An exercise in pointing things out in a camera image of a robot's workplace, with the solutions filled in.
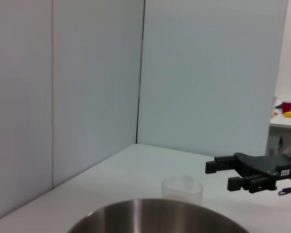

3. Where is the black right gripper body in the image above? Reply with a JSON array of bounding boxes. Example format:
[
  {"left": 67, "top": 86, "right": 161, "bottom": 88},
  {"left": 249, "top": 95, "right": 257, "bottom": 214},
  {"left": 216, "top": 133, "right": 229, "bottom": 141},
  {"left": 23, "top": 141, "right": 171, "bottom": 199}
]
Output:
[{"left": 233, "top": 152, "right": 291, "bottom": 182}]

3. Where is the stainless steel mixing bowl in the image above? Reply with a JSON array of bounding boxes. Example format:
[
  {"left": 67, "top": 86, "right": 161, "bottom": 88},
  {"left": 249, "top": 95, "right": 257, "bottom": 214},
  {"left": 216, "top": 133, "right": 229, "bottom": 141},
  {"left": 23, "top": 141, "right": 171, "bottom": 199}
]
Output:
[{"left": 66, "top": 198, "right": 252, "bottom": 233}]

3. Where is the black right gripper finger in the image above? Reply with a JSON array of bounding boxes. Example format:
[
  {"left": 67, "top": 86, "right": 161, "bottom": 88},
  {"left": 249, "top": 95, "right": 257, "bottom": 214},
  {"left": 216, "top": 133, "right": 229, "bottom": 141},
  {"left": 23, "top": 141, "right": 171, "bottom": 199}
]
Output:
[
  {"left": 205, "top": 154, "right": 237, "bottom": 174},
  {"left": 227, "top": 173, "right": 279, "bottom": 194}
]

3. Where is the white background table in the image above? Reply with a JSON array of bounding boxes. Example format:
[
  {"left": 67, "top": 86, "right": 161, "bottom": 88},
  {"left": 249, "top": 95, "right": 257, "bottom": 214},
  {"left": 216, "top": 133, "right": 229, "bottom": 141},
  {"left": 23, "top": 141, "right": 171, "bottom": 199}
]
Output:
[{"left": 269, "top": 96, "right": 291, "bottom": 133}]

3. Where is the clear plastic measuring cup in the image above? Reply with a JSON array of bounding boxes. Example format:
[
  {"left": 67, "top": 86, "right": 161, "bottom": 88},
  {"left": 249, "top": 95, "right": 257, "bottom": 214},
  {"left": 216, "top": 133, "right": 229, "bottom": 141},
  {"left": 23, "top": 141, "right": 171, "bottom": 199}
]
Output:
[{"left": 161, "top": 175, "right": 204, "bottom": 206}]

